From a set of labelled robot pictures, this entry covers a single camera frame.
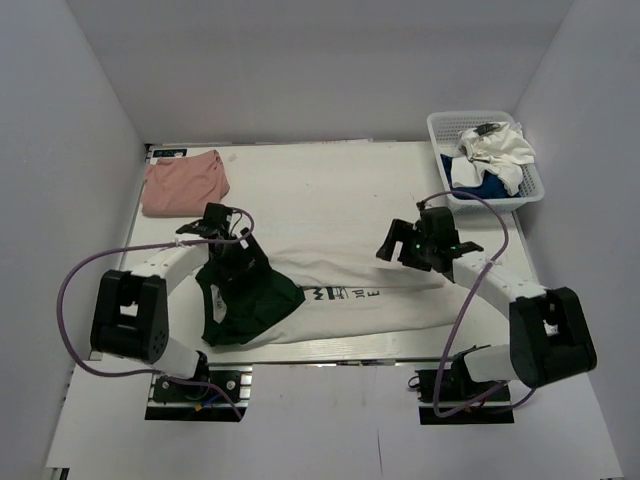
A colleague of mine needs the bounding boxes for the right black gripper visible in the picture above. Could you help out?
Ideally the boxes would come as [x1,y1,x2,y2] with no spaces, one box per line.
[378,218,437,272]

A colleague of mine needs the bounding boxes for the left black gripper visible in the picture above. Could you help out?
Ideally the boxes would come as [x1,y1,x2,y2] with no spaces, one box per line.
[208,227,270,291]

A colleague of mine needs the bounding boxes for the white and green t shirt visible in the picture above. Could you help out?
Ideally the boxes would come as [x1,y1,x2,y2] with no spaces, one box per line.
[196,247,455,348]

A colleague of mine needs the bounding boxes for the blue t shirt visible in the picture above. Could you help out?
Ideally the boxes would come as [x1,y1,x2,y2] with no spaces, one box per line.
[440,154,508,199]

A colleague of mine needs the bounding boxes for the plain white t shirt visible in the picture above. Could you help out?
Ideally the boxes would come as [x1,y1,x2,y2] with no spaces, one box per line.
[453,122,536,197]

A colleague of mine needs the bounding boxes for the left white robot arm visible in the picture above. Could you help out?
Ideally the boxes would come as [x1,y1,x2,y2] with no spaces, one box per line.
[90,203,271,399]

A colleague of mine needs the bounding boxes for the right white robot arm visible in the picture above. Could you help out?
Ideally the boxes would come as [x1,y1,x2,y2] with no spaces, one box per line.
[376,207,597,399]

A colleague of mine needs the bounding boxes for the folded pink t shirt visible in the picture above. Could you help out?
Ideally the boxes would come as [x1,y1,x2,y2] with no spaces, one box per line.
[140,150,230,217]

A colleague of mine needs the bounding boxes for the white plastic basket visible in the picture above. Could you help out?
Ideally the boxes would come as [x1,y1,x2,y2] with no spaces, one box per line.
[427,111,544,213]

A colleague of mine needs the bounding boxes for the black label sticker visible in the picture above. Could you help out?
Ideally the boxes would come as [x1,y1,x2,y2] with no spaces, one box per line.
[152,148,188,158]

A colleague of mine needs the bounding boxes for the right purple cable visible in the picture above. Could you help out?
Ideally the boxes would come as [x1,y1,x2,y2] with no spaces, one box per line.
[415,190,539,419]

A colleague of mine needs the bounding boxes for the purple cable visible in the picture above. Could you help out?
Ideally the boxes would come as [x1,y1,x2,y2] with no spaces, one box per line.
[415,190,539,419]
[57,207,256,422]

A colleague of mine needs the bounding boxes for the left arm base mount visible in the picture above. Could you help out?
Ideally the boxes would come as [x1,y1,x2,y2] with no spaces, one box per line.
[145,365,252,423]

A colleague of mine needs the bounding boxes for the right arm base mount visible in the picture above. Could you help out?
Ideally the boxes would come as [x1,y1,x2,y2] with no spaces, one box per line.
[407,369,515,426]

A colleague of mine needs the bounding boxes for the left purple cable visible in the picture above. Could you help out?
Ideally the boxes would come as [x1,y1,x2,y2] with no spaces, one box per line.
[57,207,256,422]

